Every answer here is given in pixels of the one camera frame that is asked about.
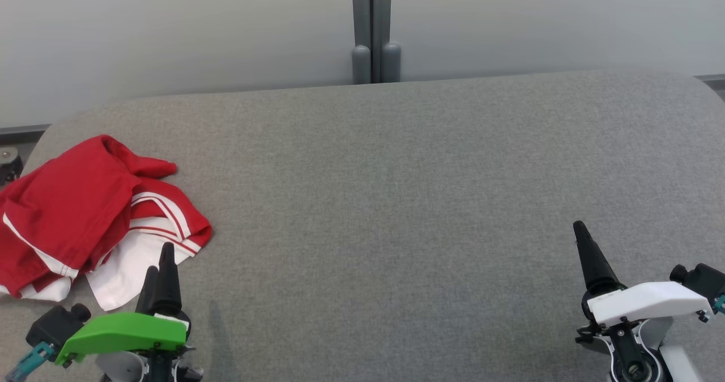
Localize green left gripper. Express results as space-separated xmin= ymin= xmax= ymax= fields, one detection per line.
xmin=55 ymin=242 xmax=192 ymax=367

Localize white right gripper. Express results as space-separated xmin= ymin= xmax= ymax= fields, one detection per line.
xmin=573 ymin=220 xmax=713 ymax=327

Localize red jersey with white sleeves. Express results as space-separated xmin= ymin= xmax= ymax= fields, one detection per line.
xmin=0 ymin=172 xmax=213 ymax=312

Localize red shorts with white stripe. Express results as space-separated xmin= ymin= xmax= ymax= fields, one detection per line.
xmin=0 ymin=135 xmax=177 ymax=299

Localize metal stand base with caster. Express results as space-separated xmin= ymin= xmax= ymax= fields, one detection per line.
xmin=0 ymin=147 xmax=24 ymax=188

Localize grey partition post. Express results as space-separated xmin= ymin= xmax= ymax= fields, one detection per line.
xmin=372 ymin=0 xmax=402 ymax=83
xmin=351 ymin=0 xmax=372 ymax=84

